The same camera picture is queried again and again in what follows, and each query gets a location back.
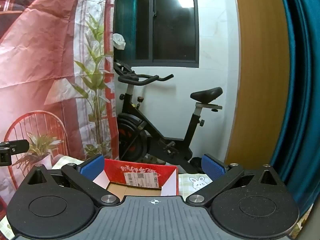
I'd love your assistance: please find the wooden door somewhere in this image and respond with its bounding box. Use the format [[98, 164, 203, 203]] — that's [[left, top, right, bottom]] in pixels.
[[224, 0, 292, 167]]

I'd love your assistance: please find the checked rabbit print tablecloth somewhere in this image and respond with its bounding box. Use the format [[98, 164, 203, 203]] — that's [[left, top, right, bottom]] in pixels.
[[0, 155, 312, 240]]

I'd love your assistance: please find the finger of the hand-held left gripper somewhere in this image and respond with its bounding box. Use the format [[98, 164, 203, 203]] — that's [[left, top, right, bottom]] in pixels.
[[0, 139, 30, 167]]

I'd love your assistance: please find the black exercise bike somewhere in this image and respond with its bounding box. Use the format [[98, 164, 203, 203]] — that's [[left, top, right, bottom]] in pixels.
[[114, 60, 223, 174]]

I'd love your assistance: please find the red strawberry cardboard box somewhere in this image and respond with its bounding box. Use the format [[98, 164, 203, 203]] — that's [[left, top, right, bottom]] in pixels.
[[92, 158, 179, 201]]

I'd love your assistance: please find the teal curtain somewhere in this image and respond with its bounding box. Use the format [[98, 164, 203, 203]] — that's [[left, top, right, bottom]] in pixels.
[[269, 0, 320, 216]]

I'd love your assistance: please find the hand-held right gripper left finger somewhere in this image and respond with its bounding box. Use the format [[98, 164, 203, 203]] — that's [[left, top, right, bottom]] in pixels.
[[19, 154, 120, 208]]

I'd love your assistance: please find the dark window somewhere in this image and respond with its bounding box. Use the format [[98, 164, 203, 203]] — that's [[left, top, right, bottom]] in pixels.
[[114, 0, 200, 68]]

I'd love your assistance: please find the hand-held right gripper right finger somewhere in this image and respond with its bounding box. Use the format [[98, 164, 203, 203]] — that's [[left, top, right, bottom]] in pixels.
[[186, 154, 287, 208]]

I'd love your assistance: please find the white plastic bag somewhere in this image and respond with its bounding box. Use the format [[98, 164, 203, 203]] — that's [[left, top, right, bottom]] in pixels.
[[112, 33, 126, 51]]

